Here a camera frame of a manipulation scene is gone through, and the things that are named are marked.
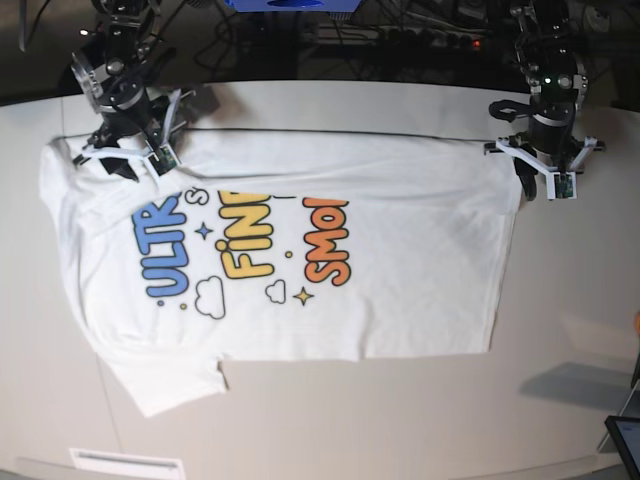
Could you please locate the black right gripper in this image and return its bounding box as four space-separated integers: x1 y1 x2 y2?
92 97 163 182

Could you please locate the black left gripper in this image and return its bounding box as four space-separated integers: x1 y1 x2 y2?
514 109 575 201

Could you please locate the white printed T-shirt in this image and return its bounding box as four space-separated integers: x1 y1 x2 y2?
40 130 521 417

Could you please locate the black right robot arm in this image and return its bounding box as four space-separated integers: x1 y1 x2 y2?
71 1 183 182

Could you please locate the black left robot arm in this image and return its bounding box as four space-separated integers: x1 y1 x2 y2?
508 1 589 201

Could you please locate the laptop with dark screen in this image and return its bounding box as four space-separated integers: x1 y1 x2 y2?
597 359 639 480

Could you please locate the white paper label strip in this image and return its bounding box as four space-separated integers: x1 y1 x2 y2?
69 448 186 480

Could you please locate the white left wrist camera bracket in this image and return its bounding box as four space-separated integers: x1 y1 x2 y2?
483 135 607 202

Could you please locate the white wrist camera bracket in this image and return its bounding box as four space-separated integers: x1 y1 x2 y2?
483 135 607 202
72 88 196 182

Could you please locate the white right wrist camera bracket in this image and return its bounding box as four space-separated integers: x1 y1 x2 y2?
72 88 196 182

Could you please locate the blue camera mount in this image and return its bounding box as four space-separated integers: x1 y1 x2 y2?
225 0 361 13

